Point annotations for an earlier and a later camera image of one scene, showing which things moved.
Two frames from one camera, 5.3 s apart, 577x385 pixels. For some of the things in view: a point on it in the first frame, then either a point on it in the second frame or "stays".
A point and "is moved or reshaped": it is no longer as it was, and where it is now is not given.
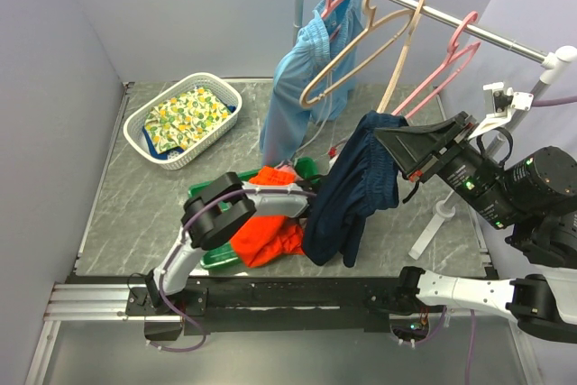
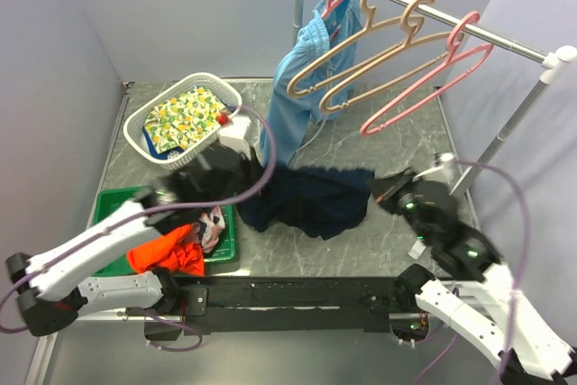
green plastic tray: (226, 255) -> (110, 198)
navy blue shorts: (359, 176) is moved or reshaped
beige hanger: (368, 56) -> (370, 24)
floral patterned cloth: (184, 117) stays
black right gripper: (412, 144) -> (381, 187)
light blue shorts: (313, 77) stays
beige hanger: (417, 13) -> (408, 24)
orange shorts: (266, 239) -> (169, 252)
